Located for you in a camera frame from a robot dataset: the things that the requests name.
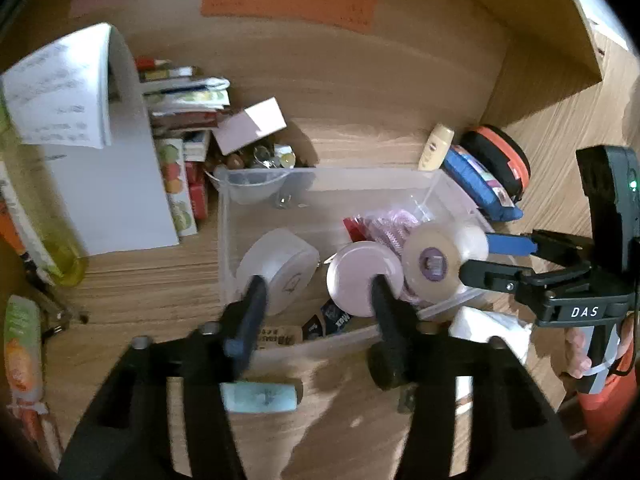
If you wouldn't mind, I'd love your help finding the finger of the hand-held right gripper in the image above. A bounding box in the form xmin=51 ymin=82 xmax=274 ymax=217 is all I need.
xmin=459 ymin=258 xmax=532 ymax=292
xmin=482 ymin=229 xmax=596 ymax=266

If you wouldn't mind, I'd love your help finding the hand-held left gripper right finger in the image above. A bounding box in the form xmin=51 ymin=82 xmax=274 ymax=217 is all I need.
xmin=369 ymin=274 xmax=586 ymax=480

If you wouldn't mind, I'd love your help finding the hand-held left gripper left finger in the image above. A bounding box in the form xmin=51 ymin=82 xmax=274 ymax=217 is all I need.
xmin=57 ymin=275 xmax=271 ymax=480

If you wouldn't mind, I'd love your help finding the pink round jar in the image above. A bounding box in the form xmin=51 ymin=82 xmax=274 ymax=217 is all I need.
xmin=326 ymin=241 xmax=404 ymax=318

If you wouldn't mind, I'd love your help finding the clear tape roll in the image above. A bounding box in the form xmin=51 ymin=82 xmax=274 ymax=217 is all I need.
xmin=402 ymin=221 xmax=490 ymax=297

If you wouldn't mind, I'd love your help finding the translucent white round container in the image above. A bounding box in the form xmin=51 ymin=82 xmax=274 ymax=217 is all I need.
xmin=235 ymin=227 xmax=321 ymax=317

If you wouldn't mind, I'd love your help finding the pink rope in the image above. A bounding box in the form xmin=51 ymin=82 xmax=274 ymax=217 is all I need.
xmin=362 ymin=205 xmax=436 ymax=261

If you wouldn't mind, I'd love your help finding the clear plastic bin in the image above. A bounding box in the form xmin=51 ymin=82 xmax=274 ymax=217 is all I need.
xmin=216 ymin=166 xmax=496 ymax=356

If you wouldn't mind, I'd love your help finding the person's right forearm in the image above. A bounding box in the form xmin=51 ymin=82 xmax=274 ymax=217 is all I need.
xmin=575 ymin=360 xmax=640 ymax=461

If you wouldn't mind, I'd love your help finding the wooden desktop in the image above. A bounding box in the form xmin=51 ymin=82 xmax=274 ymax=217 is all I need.
xmin=0 ymin=110 xmax=640 ymax=480

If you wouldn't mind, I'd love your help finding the person's right hand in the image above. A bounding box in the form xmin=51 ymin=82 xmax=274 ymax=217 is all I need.
xmin=564 ymin=329 xmax=596 ymax=380

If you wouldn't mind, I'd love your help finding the brown printed card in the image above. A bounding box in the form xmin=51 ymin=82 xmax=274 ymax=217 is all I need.
xmin=255 ymin=325 xmax=303 ymax=348

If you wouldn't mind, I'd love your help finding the dark green cylinder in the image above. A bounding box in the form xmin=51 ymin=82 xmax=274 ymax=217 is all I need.
xmin=367 ymin=342 xmax=416 ymax=392

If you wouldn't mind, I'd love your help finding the black printed packet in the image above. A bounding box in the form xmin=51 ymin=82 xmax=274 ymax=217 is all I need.
xmin=301 ymin=300 xmax=361 ymax=338

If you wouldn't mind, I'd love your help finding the blue zip pouch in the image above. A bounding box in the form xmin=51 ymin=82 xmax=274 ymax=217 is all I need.
xmin=442 ymin=145 xmax=525 ymax=222

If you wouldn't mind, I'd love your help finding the light blue eraser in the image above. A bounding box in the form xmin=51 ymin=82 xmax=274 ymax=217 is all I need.
xmin=220 ymin=381 xmax=303 ymax=415

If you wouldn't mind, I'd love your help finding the orange and black case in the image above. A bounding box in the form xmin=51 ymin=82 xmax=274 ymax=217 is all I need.
xmin=459 ymin=125 xmax=531 ymax=206

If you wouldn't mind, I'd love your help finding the small cream bottle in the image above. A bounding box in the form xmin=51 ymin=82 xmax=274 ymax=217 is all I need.
xmin=417 ymin=124 xmax=456 ymax=172

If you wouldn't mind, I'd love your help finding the small clear plastic bowl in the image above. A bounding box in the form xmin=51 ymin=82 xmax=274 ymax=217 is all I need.
xmin=212 ymin=167 xmax=291 ymax=206

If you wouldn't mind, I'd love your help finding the small red box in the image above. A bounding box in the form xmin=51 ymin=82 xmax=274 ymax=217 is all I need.
xmin=185 ymin=160 xmax=210 ymax=221

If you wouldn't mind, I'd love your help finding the fruit print box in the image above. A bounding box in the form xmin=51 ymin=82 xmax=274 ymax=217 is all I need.
xmin=155 ymin=137 xmax=199 ymax=238

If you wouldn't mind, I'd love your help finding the small glass jar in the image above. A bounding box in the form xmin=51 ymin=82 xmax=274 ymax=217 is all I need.
xmin=250 ymin=144 xmax=296 ymax=171

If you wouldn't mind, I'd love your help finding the white paper pad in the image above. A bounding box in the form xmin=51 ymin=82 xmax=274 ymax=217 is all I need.
xmin=47 ymin=25 xmax=181 ymax=256

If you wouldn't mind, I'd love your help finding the black pen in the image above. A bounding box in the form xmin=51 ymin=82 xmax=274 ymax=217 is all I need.
xmin=22 ymin=260 xmax=91 ymax=326

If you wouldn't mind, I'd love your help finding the orange green snack packet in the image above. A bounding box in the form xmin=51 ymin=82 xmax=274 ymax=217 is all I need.
xmin=4 ymin=294 xmax=47 ymax=408

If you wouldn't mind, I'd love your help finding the stack of books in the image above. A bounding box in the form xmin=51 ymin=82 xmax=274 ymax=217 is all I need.
xmin=135 ymin=57 xmax=232 ymax=133

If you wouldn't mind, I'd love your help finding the green bottle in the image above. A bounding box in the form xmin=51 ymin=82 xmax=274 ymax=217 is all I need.
xmin=0 ymin=110 xmax=90 ymax=288

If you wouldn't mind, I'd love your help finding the white paper note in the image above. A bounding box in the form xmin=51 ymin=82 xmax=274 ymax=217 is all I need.
xmin=0 ymin=22 xmax=113 ymax=150

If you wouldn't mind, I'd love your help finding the orange wall paper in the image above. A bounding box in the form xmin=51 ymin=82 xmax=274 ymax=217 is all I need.
xmin=201 ymin=0 xmax=378 ymax=33

